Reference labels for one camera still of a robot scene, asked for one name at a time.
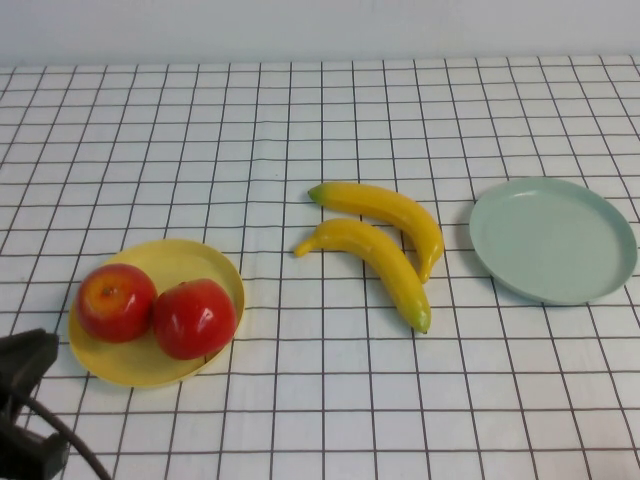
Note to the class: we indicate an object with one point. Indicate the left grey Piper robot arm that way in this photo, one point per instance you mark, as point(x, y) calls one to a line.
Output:
point(30, 455)

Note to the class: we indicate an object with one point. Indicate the yellow banana with green end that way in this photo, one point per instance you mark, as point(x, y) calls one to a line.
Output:
point(390, 207)

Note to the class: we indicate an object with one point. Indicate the white grid-pattern tablecloth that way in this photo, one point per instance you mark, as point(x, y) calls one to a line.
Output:
point(350, 425)

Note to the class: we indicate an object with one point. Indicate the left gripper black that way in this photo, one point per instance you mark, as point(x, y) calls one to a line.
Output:
point(22, 365)

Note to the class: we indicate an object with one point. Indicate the yellow banana with thin stem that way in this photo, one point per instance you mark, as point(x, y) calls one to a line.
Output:
point(380, 250)

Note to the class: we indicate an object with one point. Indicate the pale green round plate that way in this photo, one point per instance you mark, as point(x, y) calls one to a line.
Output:
point(550, 240)

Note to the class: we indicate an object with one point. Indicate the red apple with orange top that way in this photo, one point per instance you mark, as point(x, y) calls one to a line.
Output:
point(115, 305)

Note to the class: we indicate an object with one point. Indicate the yellow round plastic plate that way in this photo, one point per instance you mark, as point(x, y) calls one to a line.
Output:
point(130, 367)

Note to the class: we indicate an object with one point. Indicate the deep red apple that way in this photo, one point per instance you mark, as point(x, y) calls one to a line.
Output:
point(195, 320)

